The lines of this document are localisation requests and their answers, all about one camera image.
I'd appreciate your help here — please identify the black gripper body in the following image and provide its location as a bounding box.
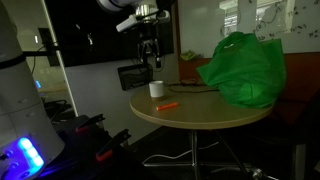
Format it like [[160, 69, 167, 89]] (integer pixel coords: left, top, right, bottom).
[[137, 21, 161, 48]]

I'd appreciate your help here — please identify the orange marker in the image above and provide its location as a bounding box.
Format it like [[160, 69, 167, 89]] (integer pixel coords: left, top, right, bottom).
[[155, 101, 180, 112]]

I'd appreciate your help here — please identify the white ceramic mug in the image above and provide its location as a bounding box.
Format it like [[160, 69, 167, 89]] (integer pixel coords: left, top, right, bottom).
[[148, 80, 166, 99]]

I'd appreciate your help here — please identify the small black monitor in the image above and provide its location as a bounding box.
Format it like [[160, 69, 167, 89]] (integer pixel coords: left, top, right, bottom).
[[116, 63, 155, 92]]

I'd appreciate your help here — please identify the yellow-green crumpled object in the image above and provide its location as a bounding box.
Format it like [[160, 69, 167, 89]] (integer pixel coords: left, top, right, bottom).
[[180, 49, 202, 62]]

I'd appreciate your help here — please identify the whiteboard with writing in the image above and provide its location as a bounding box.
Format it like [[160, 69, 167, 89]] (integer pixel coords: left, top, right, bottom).
[[177, 0, 320, 58]]

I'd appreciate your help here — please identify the green plastic bag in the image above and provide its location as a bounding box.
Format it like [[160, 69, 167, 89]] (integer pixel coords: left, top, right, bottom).
[[195, 31, 288, 110]]

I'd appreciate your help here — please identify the black robot mounting cart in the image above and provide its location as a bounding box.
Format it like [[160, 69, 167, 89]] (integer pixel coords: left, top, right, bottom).
[[35, 114, 148, 180]]

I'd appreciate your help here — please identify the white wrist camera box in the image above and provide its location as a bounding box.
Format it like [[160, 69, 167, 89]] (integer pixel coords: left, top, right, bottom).
[[115, 9, 171, 33]]

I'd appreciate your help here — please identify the black cable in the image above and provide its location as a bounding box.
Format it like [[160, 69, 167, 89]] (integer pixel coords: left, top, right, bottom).
[[167, 77, 220, 95]]

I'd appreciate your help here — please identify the large black wall screen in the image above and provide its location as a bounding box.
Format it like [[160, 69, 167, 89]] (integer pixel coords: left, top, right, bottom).
[[43, 0, 175, 68]]

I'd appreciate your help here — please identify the black clamp with orange handle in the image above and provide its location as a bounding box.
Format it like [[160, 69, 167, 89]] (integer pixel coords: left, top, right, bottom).
[[94, 128, 132, 163], [74, 113, 107, 135]]

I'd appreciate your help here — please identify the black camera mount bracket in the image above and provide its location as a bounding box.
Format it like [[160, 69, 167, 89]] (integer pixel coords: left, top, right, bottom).
[[22, 27, 62, 68]]

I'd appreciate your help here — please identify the metal table leg frame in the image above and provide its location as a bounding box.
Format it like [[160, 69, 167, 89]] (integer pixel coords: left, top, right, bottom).
[[142, 128, 268, 180]]

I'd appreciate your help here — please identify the white floor cable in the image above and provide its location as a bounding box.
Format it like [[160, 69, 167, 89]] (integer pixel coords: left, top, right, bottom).
[[141, 141, 221, 166]]

